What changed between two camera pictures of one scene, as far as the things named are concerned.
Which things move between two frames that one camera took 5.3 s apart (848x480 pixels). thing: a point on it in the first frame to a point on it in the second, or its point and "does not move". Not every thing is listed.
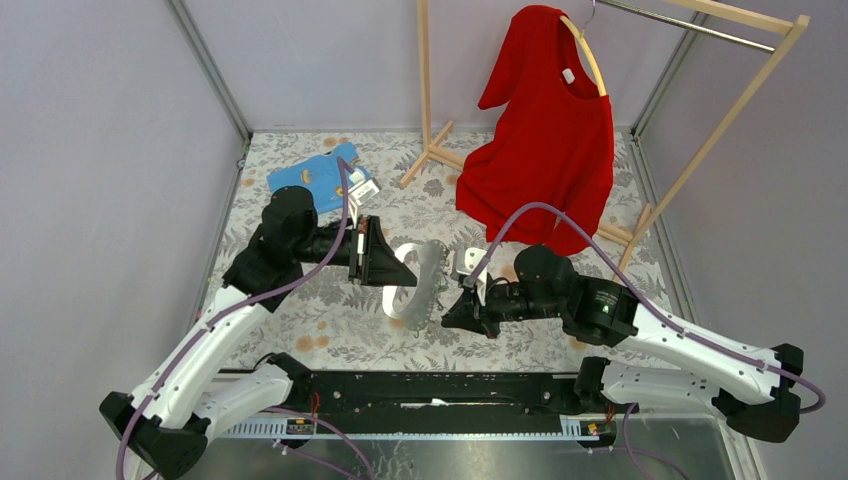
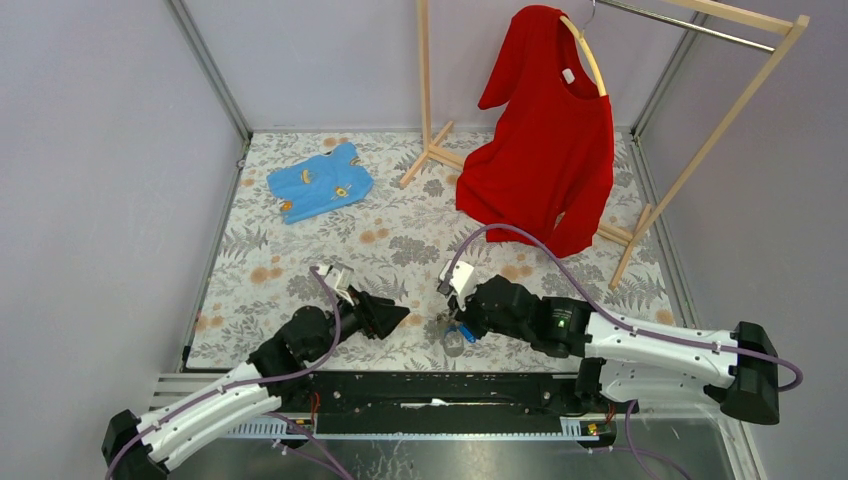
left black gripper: x=373 y=259 to x=375 y=316
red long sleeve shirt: x=552 y=142 does not move
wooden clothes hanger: x=580 y=35 does not move
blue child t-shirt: x=321 y=176 does not move
